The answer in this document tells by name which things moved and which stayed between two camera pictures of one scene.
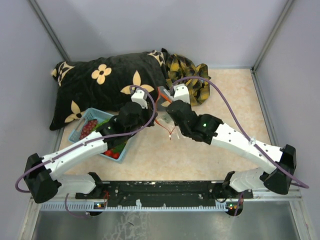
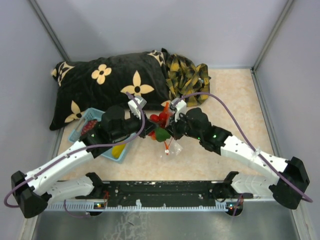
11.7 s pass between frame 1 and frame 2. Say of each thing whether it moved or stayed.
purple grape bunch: stayed
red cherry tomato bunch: moved
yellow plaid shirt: stayed
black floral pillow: stayed
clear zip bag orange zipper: moved
